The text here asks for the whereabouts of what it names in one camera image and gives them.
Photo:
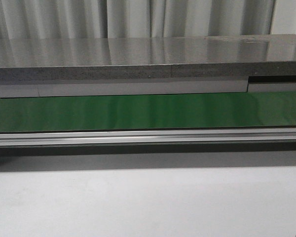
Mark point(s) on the front aluminium conveyor rail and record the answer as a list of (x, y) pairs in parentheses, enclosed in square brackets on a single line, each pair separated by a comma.
[(147, 136)]

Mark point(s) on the rear grey conveyor rail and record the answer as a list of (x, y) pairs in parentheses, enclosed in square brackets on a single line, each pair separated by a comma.
[(181, 86)]

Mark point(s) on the green conveyor belt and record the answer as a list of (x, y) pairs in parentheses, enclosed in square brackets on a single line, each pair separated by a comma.
[(127, 112)]

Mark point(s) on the grey rail segment right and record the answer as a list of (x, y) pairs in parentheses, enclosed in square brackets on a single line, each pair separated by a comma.
[(271, 83)]

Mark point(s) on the white pleated curtain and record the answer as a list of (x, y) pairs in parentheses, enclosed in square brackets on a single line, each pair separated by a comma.
[(73, 19)]

